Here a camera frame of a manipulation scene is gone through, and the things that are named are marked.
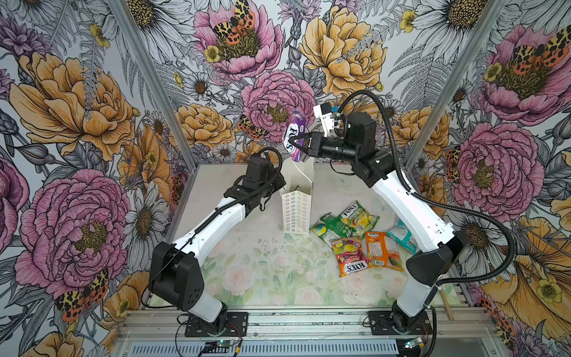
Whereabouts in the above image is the aluminium corner post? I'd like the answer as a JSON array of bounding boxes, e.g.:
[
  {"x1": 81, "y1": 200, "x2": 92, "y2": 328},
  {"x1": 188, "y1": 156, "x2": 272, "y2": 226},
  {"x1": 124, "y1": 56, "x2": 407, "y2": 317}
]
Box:
[
  {"x1": 406, "y1": 0, "x2": 507, "y2": 169},
  {"x1": 109, "y1": 1, "x2": 198, "y2": 173}
]

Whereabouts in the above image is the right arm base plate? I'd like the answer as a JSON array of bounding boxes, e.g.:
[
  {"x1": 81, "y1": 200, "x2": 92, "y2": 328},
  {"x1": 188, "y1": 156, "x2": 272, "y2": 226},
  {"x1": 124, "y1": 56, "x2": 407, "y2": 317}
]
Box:
[{"x1": 366, "y1": 310, "x2": 433, "y2": 336}]

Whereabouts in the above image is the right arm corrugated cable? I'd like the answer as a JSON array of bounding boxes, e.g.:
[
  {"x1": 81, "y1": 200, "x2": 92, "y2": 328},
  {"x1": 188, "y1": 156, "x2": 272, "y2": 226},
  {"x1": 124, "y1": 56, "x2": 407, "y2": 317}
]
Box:
[{"x1": 337, "y1": 90, "x2": 517, "y2": 286}]

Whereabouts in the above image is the small green circuit board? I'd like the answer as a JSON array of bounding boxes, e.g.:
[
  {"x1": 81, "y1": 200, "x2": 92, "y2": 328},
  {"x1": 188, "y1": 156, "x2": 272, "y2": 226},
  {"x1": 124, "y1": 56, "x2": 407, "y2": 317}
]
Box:
[{"x1": 199, "y1": 340, "x2": 242, "y2": 356}]

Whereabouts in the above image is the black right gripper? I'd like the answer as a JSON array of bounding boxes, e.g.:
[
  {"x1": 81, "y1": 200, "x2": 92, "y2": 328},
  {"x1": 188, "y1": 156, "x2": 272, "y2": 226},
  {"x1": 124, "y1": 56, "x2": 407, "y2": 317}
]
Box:
[{"x1": 290, "y1": 130, "x2": 361, "y2": 162}]

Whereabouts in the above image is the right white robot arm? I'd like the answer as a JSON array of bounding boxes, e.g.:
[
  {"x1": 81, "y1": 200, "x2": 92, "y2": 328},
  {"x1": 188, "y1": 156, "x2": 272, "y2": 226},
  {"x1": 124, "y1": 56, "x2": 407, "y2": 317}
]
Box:
[{"x1": 286, "y1": 132, "x2": 468, "y2": 334}]

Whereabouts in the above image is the white printed paper bag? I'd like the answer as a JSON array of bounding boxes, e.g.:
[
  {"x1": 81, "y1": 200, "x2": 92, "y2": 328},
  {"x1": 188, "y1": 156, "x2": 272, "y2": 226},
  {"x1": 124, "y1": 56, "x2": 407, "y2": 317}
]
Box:
[{"x1": 280, "y1": 158, "x2": 315, "y2": 236}]

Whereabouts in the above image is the wooden stick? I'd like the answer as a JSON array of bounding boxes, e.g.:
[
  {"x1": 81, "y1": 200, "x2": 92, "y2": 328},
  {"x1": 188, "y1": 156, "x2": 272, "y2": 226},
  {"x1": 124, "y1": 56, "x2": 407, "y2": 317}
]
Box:
[{"x1": 439, "y1": 289, "x2": 455, "y2": 321}]

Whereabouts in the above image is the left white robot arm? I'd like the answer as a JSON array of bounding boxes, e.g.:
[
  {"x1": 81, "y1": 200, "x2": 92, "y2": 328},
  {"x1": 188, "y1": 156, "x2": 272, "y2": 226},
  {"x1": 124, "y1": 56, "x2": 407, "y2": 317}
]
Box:
[{"x1": 148, "y1": 167, "x2": 285, "y2": 325}]

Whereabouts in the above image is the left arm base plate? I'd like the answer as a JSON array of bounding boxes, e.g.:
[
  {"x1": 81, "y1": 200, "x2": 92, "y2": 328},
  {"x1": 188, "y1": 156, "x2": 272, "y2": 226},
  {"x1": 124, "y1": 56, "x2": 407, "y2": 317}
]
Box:
[{"x1": 184, "y1": 312, "x2": 249, "y2": 338}]

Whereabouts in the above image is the aluminium front rail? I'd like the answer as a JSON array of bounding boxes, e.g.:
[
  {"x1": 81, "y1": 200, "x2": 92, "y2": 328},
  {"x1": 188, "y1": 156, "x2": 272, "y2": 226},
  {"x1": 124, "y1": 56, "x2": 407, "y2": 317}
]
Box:
[{"x1": 113, "y1": 306, "x2": 509, "y2": 356}]

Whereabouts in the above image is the right aluminium corner post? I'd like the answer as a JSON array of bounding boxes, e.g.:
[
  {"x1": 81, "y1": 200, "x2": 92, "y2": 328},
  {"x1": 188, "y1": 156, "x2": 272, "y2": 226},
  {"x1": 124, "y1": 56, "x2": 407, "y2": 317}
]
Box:
[{"x1": 406, "y1": 0, "x2": 507, "y2": 169}]

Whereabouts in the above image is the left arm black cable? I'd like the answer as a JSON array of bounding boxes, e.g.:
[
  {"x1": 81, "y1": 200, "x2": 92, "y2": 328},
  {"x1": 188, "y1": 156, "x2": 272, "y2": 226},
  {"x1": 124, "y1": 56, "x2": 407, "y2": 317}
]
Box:
[{"x1": 140, "y1": 146, "x2": 285, "y2": 309}]

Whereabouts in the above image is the green Fox's candy bag rear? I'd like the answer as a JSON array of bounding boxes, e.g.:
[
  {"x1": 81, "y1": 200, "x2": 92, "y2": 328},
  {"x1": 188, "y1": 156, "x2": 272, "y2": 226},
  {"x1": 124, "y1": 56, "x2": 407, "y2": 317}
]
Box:
[{"x1": 338, "y1": 201, "x2": 379, "y2": 238}]

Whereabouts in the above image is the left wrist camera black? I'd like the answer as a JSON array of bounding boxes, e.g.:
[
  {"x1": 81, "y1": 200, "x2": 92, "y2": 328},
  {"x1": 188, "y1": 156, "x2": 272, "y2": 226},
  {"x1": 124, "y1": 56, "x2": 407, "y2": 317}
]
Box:
[{"x1": 242, "y1": 156, "x2": 274, "y2": 190}]

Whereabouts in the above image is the red yellow Fox's fruits bag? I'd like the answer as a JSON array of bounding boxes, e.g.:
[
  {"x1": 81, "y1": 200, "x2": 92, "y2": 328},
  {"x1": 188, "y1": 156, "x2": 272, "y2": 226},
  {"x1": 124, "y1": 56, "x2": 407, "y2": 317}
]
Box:
[{"x1": 331, "y1": 237, "x2": 369, "y2": 278}]

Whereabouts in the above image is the green candy bag lying flat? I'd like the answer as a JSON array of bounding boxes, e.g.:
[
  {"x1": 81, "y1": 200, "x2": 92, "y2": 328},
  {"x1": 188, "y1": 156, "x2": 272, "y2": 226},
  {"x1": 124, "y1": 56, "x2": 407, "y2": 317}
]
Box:
[{"x1": 310, "y1": 213, "x2": 352, "y2": 244}]

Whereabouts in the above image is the teal snack bag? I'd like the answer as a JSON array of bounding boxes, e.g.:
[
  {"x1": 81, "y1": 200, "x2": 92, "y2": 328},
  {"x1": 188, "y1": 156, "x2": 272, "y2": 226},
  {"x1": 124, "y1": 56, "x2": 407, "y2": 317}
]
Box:
[{"x1": 387, "y1": 220, "x2": 418, "y2": 254}]

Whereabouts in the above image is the purple Fox's candy bag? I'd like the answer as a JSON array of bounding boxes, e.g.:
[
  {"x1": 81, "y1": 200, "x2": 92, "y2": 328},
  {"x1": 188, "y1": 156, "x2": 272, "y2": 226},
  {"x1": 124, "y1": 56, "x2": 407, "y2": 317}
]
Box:
[{"x1": 283, "y1": 109, "x2": 308, "y2": 162}]

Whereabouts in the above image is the left aluminium corner post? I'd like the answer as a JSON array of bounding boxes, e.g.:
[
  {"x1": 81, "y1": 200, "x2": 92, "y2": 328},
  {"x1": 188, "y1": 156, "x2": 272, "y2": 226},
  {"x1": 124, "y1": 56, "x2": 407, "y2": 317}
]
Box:
[{"x1": 109, "y1": 1, "x2": 198, "y2": 173}]

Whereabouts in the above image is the orange snack bag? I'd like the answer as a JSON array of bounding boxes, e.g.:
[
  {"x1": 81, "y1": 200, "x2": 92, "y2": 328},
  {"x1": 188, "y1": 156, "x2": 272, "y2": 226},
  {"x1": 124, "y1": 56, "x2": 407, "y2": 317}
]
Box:
[{"x1": 364, "y1": 231, "x2": 404, "y2": 272}]

